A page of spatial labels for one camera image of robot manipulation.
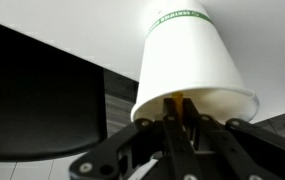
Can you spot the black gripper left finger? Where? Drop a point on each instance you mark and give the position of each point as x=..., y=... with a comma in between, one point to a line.
x=175, y=146

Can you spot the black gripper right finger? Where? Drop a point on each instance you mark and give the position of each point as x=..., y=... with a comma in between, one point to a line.
x=222, y=146

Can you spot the yellow pen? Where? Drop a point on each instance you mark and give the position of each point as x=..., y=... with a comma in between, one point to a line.
x=178, y=100

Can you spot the white paper cup green band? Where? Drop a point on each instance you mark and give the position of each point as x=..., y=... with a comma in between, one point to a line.
x=188, y=56

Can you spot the black plastic chair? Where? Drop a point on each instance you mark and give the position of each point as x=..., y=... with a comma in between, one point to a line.
x=38, y=100

